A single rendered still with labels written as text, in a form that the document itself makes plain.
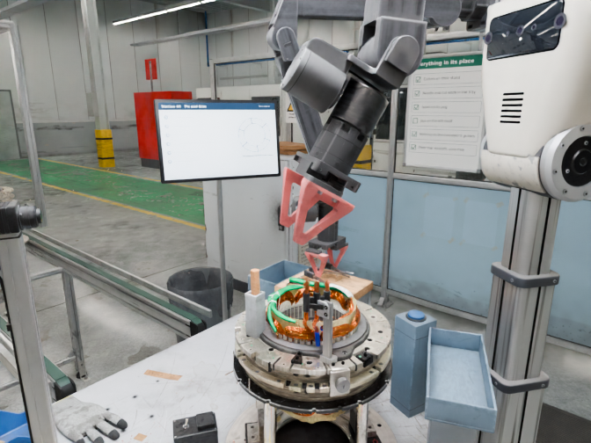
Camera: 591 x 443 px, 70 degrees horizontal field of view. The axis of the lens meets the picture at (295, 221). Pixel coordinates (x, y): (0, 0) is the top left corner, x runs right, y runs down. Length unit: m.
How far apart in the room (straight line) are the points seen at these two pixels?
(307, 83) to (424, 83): 2.62
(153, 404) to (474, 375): 0.79
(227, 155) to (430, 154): 1.65
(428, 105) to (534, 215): 2.14
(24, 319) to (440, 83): 2.74
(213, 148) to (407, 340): 1.14
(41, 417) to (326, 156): 0.62
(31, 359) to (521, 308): 0.94
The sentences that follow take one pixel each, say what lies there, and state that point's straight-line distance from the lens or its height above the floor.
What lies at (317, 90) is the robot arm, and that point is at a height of 1.55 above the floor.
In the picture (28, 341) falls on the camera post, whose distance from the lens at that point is 0.78.
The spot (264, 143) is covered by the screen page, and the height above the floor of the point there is 1.38.
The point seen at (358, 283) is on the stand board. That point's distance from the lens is 1.19.
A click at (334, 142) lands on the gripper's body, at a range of 0.52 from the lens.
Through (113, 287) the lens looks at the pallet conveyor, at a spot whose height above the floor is 0.73.
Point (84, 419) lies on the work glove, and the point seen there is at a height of 0.80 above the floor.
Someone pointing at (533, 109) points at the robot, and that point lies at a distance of 0.95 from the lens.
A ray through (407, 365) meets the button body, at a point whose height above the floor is 0.92.
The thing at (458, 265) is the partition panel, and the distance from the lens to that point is 3.20.
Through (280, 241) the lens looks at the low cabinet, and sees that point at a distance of 3.22.
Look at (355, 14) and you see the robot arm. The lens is 1.09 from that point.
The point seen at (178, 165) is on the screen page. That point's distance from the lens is 1.81.
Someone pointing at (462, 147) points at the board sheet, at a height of 1.29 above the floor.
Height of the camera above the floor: 1.53
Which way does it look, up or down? 15 degrees down
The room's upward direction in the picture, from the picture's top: straight up
